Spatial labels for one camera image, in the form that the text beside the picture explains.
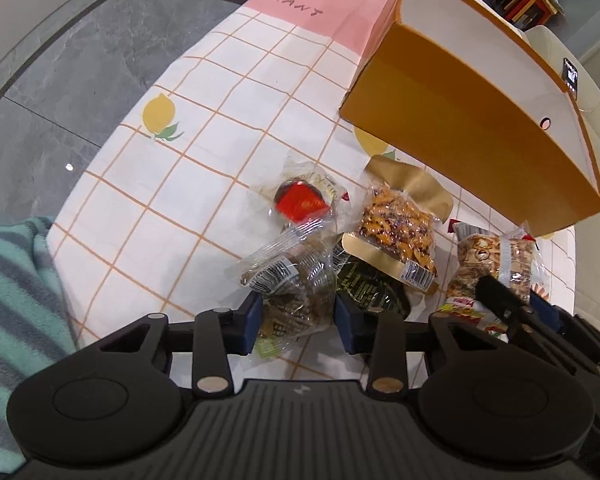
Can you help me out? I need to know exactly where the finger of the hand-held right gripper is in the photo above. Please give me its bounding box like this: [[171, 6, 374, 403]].
[[474, 275, 535, 336], [529, 290, 577, 333]]

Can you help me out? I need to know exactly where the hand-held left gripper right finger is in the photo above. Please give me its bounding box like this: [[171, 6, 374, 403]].
[[332, 294, 487, 402]]

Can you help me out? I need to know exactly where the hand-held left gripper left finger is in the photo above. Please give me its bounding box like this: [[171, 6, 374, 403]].
[[97, 290, 266, 402]]

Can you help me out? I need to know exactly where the colourful candy packet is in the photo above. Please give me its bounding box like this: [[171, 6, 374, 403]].
[[430, 296, 511, 343]]

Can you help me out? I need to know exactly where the clear packet of pale nuts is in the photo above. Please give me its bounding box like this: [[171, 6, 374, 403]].
[[445, 220, 551, 306]]

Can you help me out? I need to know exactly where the dark green snack packet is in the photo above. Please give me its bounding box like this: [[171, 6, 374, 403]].
[[330, 242, 413, 318]]

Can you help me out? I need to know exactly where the clear packet of brown snacks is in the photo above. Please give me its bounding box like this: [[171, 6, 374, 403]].
[[225, 215, 341, 356]]

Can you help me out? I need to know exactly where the gold packet of glazed nuts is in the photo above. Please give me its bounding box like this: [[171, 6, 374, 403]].
[[342, 156, 453, 296]]

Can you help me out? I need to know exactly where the red snack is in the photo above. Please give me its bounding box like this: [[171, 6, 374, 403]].
[[250, 160, 351, 233]]

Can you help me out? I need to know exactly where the orange cardboard box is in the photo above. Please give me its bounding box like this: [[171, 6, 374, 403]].
[[338, 0, 600, 238]]

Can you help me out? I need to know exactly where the checkered lemon print tablecloth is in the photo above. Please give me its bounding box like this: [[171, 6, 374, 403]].
[[47, 0, 581, 381]]

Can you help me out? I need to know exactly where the black smartphone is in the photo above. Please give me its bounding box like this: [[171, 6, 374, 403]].
[[562, 57, 580, 95]]

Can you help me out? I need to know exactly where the orange plastic stool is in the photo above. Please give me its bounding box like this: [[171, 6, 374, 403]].
[[502, 0, 565, 28]]

